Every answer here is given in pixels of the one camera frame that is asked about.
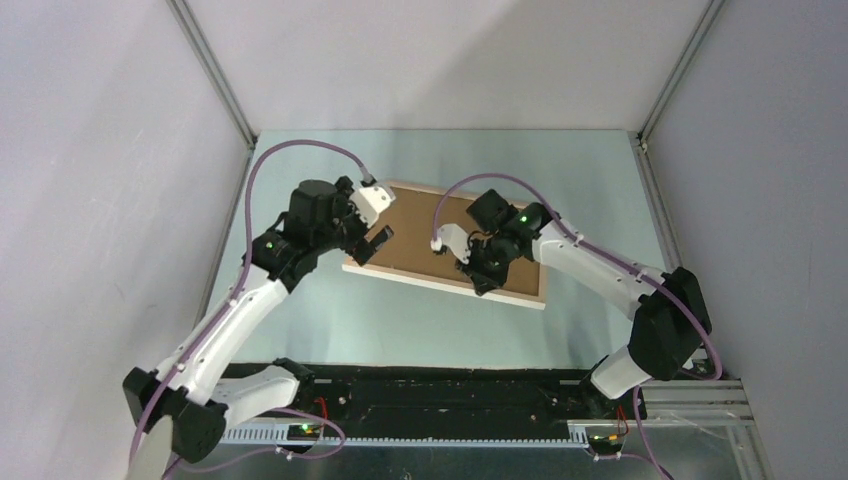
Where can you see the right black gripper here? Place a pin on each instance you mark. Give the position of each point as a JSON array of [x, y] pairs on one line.
[[482, 279]]

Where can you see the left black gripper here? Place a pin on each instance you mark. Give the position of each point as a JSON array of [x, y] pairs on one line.
[[343, 202]]

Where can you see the brown backing board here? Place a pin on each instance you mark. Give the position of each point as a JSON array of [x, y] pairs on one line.
[[424, 232]]

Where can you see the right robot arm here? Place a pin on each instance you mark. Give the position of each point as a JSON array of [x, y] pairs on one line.
[[668, 315]]

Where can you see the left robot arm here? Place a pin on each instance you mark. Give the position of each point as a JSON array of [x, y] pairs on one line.
[[186, 386]]

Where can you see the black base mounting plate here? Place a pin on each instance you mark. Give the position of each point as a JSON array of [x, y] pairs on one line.
[[455, 403]]

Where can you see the right corner aluminium profile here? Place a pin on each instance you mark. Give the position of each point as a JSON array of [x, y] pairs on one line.
[[680, 68]]

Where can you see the corner aluminium profile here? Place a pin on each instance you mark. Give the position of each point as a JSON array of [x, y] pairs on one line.
[[197, 40], [680, 68]]

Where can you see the left corner aluminium profile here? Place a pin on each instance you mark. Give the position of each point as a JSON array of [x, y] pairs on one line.
[[197, 40]]

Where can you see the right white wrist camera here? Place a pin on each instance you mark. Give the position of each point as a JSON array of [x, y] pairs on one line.
[[453, 238]]

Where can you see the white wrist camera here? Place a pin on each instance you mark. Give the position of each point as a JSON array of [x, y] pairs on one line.
[[453, 238], [371, 200]]

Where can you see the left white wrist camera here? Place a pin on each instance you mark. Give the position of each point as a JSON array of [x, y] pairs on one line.
[[371, 200]]

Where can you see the grey slotted cable duct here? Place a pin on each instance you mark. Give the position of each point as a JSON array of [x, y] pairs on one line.
[[286, 435]]

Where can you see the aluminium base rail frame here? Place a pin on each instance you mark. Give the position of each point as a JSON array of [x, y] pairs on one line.
[[718, 407]]

